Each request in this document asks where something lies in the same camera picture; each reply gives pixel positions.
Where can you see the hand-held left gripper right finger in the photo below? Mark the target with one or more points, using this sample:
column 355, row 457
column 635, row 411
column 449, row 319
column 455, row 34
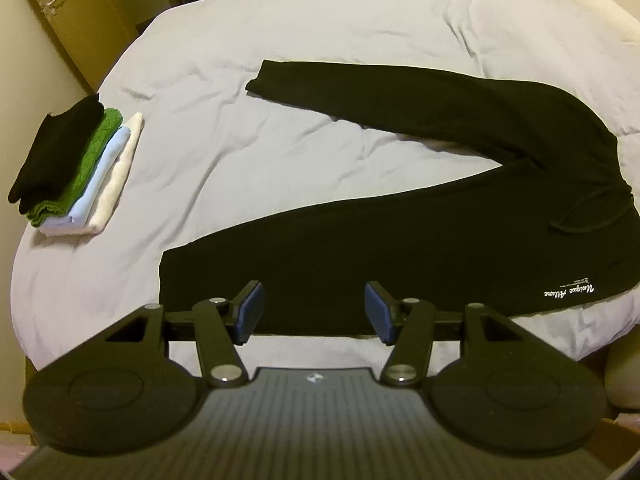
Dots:
column 377, row 315

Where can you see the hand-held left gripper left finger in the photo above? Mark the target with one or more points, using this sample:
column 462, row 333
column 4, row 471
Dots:
column 250, row 312

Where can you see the black pants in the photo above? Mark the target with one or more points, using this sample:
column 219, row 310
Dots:
column 400, row 240

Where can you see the white duvet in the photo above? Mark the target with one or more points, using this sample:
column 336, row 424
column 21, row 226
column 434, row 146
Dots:
column 250, row 160

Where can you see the folded white garment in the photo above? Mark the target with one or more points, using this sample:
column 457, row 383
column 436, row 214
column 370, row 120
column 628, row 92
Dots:
column 120, row 170

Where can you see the folded light blue garment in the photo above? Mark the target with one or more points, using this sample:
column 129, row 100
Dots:
column 102, row 175

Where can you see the folded green knit garment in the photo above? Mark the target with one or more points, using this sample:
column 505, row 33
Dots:
column 92, row 157

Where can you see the folded black garment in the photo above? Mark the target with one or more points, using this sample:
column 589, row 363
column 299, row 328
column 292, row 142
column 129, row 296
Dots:
column 55, row 155

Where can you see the wooden door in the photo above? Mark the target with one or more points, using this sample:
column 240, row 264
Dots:
column 85, row 25

